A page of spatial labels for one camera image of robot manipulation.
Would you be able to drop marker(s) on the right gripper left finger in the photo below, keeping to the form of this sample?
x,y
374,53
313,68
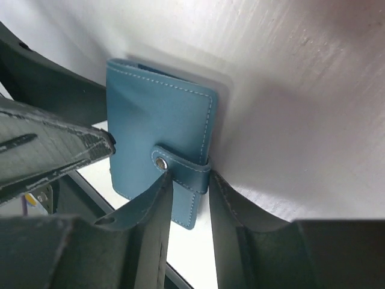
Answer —
x,y
124,249

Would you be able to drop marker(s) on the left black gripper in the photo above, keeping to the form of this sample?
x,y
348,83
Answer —
x,y
38,147

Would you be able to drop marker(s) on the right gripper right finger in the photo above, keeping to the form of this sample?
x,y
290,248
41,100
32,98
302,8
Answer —
x,y
255,249

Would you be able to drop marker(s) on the blue leather card holder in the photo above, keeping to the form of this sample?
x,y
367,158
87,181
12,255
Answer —
x,y
160,123

